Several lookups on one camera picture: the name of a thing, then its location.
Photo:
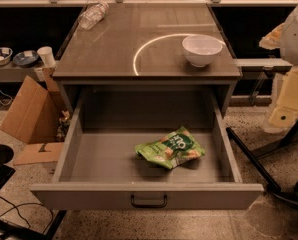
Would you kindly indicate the green rice chip bag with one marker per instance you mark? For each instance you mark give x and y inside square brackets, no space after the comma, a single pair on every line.
[172,150]

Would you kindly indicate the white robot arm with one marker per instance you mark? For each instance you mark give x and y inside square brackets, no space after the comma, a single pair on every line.
[283,111]

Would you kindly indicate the open grey top drawer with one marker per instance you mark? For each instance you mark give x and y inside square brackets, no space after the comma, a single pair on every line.
[99,168]

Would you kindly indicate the grey cabinet with counter top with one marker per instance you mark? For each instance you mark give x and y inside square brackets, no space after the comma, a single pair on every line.
[141,43]

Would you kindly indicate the white ceramic bowl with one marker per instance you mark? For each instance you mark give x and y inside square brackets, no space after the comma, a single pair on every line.
[201,50]

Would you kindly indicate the colourful snack packet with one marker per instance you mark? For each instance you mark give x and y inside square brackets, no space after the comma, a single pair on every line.
[63,126]

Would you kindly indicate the clear plastic water bottle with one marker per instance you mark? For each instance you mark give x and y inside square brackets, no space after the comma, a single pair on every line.
[93,15]

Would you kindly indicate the brown cardboard box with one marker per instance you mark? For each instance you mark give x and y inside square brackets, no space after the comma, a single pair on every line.
[34,117]

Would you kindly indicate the white paper cup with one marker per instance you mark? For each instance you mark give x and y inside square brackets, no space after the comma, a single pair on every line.
[46,54]

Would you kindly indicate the blue patterned bowl right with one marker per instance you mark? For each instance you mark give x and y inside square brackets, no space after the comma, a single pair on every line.
[26,58]

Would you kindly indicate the blue patterned bowl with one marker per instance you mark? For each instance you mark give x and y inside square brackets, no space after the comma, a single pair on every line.
[26,58]
[5,55]

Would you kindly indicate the grey low shelf left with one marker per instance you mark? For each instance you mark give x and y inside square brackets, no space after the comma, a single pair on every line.
[12,73]

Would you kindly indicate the blue patterned bowl left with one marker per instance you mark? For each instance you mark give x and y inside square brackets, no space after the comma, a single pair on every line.
[5,55]

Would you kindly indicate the black drawer handle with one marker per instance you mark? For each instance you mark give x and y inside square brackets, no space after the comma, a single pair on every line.
[139,203]

